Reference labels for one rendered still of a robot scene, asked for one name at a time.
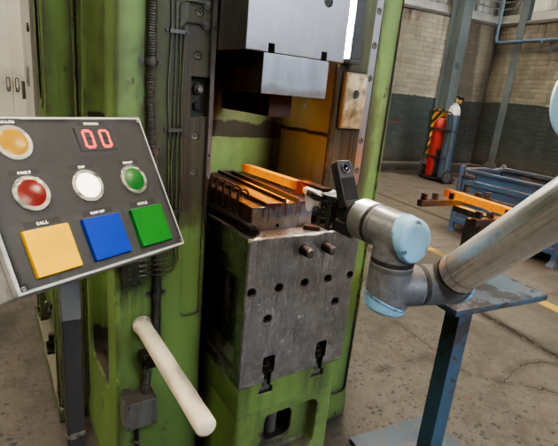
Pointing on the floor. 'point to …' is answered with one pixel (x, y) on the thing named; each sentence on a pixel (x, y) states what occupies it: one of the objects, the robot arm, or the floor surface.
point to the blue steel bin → (482, 182)
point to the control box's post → (72, 359)
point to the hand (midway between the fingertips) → (309, 187)
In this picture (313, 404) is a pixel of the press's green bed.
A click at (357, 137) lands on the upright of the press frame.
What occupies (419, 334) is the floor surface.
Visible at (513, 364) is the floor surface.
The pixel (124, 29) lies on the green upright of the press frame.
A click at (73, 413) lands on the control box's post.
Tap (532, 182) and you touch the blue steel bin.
